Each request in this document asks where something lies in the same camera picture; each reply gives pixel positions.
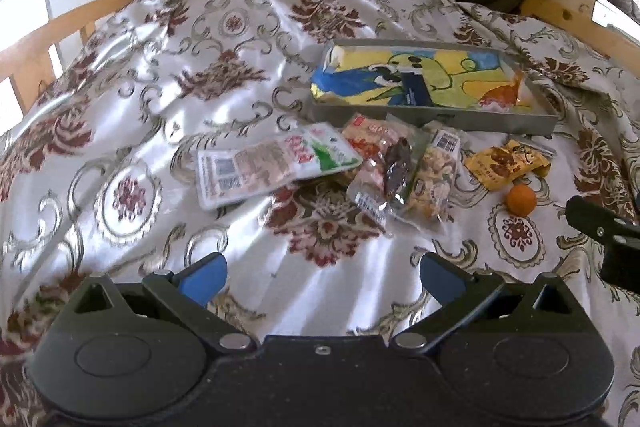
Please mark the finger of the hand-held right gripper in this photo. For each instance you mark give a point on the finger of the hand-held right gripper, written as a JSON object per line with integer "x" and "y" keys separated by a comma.
{"x": 622, "y": 267}
{"x": 597, "y": 217}

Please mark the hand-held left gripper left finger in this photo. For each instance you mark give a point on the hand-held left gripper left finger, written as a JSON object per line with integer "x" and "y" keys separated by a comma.
{"x": 206, "y": 281}

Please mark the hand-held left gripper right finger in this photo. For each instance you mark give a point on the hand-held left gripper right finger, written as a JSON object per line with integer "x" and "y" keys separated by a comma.
{"x": 441, "y": 281}

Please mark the small orange fruit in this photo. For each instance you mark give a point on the small orange fruit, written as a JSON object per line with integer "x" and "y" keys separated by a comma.
{"x": 521, "y": 199}

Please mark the mixed nuts packet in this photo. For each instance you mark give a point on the mixed nuts packet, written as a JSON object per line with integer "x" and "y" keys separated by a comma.
{"x": 432, "y": 182}

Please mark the yellow snack packet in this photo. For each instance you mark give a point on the yellow snack packet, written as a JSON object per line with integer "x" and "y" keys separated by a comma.
{"x": 500, "y": 164}

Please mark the dark brown snack packet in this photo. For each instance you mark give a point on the dark brown snack packet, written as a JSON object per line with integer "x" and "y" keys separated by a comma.
{"x": 397, "y": 172}

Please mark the white and green snack packet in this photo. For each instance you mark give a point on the white and green snack packet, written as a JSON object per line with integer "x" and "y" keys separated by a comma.
{"x": 265, "y": 164}

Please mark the orange snack packet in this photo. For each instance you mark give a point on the orange snack packet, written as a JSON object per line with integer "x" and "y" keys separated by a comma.
{"x": 502, "y": 94}

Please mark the pink snack packet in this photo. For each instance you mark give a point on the pink snack packet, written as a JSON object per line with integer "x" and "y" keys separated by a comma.
{"x": 367, "y": 142}

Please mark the grey metal tray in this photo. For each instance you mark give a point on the grey metal tray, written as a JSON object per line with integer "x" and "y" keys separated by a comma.
{"x": 430, "y": 123}

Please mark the floral patterned bedspread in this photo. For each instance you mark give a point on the floral patterned bedspread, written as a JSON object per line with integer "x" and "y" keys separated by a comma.
{"x": 150, "y": 107}

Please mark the dark blue flat packet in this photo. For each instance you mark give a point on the dark blue flat packet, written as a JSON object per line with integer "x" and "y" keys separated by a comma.
{"x": 417, "y": 89}

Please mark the white framed window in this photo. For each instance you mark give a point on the white framed window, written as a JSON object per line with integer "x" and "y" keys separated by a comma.
{"x": 22, "y": 7}

